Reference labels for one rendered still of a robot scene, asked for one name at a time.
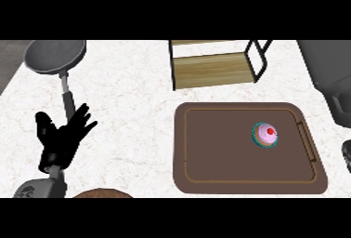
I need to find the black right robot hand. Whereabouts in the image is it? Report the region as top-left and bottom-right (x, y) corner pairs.
(341, 139), (351, 174)

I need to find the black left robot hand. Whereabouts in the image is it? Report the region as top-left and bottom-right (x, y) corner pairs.
(35, 102), (100, 175)

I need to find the brown tray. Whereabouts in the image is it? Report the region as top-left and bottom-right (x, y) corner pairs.
(172, 101), (330, 195)

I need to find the pink frosted cupcake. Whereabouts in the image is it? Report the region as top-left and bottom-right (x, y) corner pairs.
(251, 122), (281, 149)

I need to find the brown round object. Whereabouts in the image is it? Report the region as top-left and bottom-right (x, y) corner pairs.
(73, 187), (135, 199)

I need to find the dark grey appliance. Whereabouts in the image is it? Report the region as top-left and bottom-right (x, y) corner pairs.
(297, 40), (351, 128)

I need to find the grey frying pan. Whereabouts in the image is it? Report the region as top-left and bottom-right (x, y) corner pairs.
(23, 40), (89, 123)

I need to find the wooden tiered shelf black frame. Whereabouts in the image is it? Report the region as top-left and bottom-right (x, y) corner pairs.
(167, 40), (275, 92)

